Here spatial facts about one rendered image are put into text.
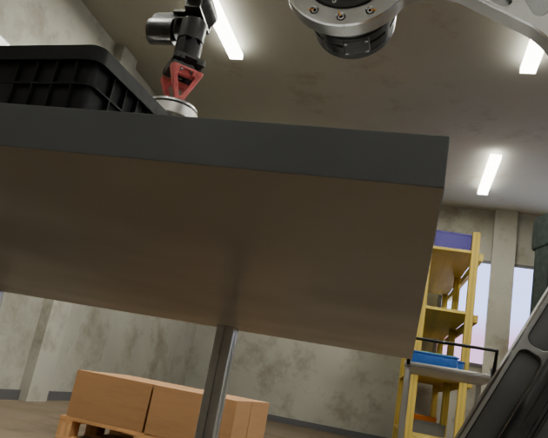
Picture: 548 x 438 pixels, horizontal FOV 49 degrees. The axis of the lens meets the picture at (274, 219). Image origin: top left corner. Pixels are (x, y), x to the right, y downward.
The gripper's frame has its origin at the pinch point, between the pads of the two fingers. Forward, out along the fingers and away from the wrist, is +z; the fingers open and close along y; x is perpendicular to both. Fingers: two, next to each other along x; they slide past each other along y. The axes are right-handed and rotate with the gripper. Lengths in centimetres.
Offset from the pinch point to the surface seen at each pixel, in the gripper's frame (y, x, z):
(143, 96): 23.2, -10.0, 11.8
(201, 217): 57, -6, 38
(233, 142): 74, -10, 36
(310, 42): -301, 163, -243
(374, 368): -580, 474, -7
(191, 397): -207, 90, 63
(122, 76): 27.9, -14.5, 12.0
